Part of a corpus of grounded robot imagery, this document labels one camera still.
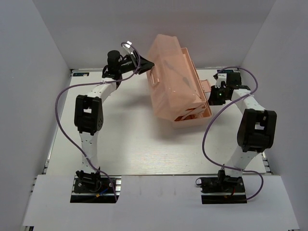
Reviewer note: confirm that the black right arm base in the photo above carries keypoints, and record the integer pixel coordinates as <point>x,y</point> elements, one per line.
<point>221,189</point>

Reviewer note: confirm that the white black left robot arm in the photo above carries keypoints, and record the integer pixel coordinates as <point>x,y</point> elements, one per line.
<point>88,117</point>

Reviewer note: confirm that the pink plastic toolbox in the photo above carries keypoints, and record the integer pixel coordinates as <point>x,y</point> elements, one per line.
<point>177,93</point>

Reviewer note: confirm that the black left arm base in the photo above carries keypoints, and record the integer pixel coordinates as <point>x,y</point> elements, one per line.
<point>95,188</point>

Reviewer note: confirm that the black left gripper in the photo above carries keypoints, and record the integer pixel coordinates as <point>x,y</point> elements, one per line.
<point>143,65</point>

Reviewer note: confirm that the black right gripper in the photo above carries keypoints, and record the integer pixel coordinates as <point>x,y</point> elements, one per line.
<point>212,100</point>

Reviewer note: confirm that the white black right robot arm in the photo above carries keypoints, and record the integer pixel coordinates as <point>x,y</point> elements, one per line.
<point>257,127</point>

